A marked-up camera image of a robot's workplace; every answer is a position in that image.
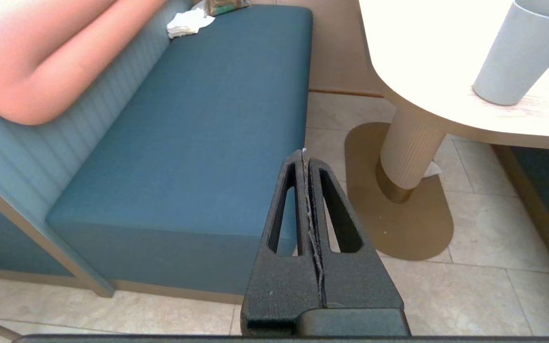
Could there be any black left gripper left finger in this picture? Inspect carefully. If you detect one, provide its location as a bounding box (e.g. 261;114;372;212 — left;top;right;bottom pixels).
240;150;324;335

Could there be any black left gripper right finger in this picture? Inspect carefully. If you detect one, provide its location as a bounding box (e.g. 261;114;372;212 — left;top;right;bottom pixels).
306;158;405;311

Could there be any grey plastic cup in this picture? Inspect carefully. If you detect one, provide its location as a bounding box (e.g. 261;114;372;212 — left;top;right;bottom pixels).
472;0;549;106

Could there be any crumpled white tissue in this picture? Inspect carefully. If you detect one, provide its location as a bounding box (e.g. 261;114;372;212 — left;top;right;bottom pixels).
422;161;443;179

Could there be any white folded napkin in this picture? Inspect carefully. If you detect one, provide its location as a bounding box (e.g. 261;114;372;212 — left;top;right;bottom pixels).
166;8;216;40

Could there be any green snack bag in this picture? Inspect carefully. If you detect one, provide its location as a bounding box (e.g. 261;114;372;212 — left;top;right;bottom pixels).
204;0;250;17

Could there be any pink bolster cushion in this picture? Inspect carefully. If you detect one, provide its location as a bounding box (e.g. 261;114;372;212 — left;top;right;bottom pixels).
0;0;168;126

